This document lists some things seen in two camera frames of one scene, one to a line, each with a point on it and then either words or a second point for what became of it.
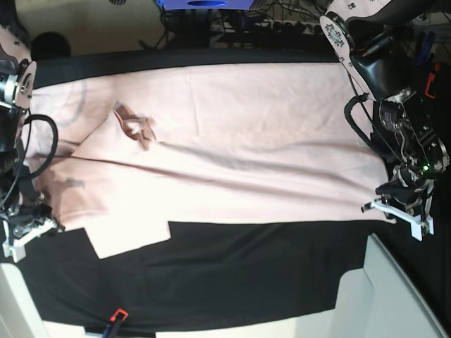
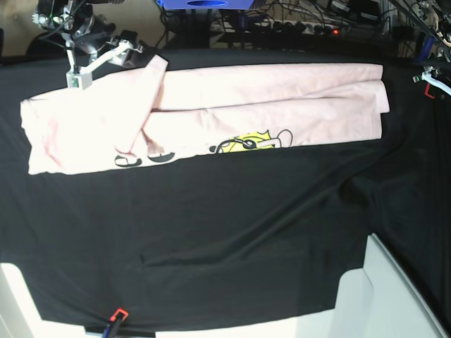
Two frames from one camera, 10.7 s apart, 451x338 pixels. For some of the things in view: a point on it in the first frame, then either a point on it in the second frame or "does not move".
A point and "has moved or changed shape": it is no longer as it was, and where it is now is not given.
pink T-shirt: x=133 y=151 has moved or changed shape
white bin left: x=20 y=317 does not move
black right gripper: x=18 y=215 to x=90 y=34
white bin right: x=380 y=300 does not move
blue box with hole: x=206 y=5 does not move
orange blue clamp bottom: x=112 y=331 does not move
